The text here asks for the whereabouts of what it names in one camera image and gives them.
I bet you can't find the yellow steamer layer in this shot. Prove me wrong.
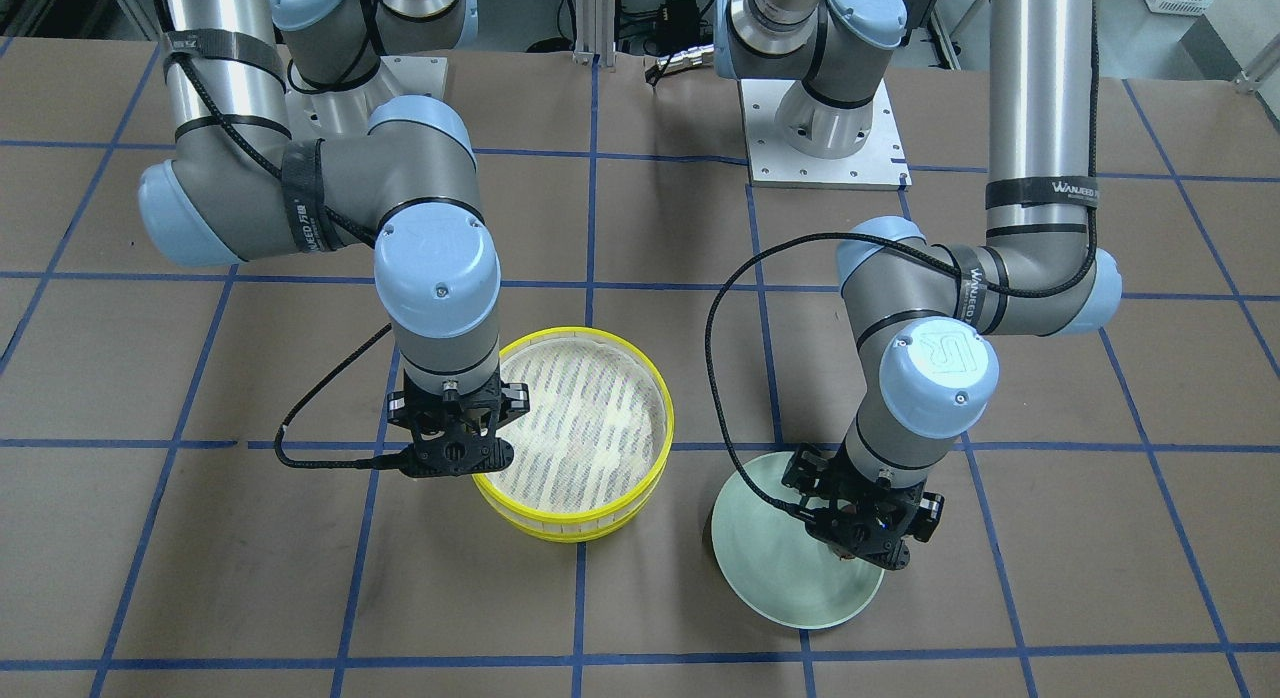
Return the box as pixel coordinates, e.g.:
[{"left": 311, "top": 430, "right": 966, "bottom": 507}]
[{"left": 475, "top": 327, "right": 675, "bottom": 543}]

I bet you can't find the pale green plate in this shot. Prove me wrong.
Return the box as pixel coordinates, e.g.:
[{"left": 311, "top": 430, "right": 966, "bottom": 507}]
[{"left": 710, "top": 473, "right": 884, "bottom": 630}]

